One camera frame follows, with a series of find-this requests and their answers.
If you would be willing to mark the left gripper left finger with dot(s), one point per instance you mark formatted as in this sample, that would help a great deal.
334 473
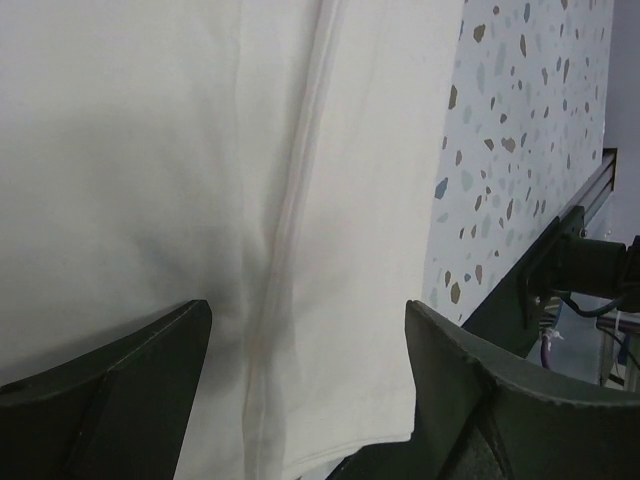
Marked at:
118 412

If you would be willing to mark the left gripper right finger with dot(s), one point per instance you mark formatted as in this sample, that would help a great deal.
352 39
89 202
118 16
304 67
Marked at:
486 413

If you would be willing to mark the white t shirt red print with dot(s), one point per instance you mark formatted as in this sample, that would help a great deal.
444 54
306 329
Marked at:
276 159

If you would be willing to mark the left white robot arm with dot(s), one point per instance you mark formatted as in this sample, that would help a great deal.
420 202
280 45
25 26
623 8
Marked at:
567 265

